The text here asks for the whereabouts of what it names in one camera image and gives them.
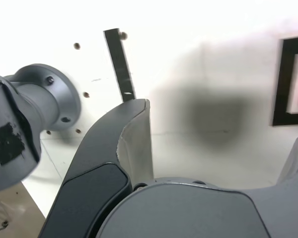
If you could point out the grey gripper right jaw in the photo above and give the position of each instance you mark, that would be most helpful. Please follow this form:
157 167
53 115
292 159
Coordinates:
188 213

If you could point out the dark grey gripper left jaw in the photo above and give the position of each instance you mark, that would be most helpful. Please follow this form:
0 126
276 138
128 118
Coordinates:
101 148

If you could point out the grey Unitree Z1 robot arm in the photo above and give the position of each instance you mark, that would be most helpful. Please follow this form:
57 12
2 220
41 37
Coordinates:
39 99

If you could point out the black tape square outline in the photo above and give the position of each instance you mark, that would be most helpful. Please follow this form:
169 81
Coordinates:
283 86

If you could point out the black tape strip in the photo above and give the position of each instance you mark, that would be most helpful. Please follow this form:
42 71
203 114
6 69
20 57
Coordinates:
120 67

